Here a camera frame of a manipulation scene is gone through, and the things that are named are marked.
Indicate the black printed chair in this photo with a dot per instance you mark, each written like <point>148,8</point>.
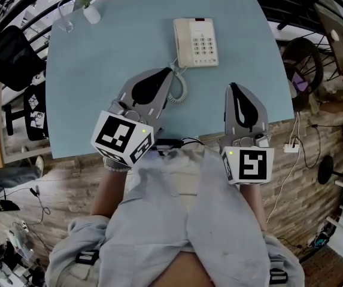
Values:
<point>36,112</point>

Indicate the small white bowl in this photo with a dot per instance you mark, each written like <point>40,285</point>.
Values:
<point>334,35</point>

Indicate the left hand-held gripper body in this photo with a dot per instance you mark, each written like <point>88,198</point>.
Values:
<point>117,136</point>

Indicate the black wedge-shaped object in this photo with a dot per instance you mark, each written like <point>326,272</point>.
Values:
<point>5,205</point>

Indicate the dark wicker chair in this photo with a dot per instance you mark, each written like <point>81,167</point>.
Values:
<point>304,49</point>

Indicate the purple cushion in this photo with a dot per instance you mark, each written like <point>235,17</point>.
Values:
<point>299,82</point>

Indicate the person's light blue shirt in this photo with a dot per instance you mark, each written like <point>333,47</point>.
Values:
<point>159,214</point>

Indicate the black mesh office chair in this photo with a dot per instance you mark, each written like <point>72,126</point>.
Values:
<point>9,58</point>

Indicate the teal round object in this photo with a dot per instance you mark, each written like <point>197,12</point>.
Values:
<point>321,241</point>

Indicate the black round stand base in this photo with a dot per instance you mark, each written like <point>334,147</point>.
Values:
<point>326,169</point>

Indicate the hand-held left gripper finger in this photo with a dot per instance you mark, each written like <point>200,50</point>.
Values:
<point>154,94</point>
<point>142,87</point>

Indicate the white power strip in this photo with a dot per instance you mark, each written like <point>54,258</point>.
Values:
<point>291,148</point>

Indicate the cream telephone base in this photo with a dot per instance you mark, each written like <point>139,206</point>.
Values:
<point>204,43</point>

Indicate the plant in white vase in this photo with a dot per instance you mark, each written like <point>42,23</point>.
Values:
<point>92,15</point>

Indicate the person's right forearm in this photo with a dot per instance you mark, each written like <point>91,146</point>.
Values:
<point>253,208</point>

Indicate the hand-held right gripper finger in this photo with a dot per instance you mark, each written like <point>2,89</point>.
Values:
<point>239,115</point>
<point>253,117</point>

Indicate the wooden side table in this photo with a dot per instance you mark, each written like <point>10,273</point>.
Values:
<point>330,19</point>

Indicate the person's left forearm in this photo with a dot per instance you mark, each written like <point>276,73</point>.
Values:
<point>108,193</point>

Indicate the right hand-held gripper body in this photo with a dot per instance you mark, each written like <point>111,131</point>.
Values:
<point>252,164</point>

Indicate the clear drinking glass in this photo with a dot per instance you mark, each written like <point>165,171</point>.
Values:
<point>66,25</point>

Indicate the dark metal railing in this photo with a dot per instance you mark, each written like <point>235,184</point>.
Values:
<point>279,1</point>

